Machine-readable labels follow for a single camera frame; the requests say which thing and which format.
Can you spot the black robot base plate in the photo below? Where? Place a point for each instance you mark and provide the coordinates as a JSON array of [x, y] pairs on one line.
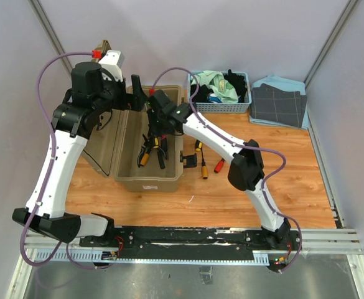
[[180, 244]]

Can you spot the black cloth in basket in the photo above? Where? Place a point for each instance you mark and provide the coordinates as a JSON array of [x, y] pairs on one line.
[[239, 82]]

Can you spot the black yellow long screwdriver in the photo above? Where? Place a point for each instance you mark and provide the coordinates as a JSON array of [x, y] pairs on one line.
[[198, 146]]

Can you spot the grey checked folded cloth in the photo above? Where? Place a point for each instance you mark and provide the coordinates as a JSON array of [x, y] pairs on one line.
[[272, 105]]

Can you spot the green patterned cloth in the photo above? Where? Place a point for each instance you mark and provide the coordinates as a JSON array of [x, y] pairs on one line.
[[213, 87]]

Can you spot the black handled claw hammer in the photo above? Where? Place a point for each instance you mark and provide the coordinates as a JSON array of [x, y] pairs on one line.
[[161, 157]]

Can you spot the tan plastic tool box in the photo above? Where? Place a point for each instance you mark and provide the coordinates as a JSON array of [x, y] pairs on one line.
[[113, 153]]

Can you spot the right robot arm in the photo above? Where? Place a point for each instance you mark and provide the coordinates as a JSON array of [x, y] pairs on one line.
[[246, 171]]

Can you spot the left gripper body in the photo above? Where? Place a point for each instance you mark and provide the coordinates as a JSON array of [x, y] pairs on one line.
[[121, 99]]

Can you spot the red handled screwdriver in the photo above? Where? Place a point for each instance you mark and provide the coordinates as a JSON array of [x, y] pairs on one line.
[[219, 166]]

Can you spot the orange handled screwdriver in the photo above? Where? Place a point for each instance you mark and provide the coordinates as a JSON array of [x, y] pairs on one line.
[[204, 170], [144, 156]]

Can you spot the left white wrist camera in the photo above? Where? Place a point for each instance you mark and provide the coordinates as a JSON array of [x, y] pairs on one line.
[[112, 62]]

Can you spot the blue plastic basket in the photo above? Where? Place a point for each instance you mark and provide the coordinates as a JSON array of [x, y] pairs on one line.
[[220, 107]]

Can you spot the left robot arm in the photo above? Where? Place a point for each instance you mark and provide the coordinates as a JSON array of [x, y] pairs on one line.
[[94, 91]]

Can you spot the light blue folded cloth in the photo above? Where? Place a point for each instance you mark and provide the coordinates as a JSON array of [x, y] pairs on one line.
[[286, 85]]

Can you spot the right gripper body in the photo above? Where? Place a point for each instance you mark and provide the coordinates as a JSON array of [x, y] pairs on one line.
[[157, 125]]

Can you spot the black grey handled pliers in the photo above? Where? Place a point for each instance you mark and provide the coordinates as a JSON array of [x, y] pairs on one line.
[[147, 143]]

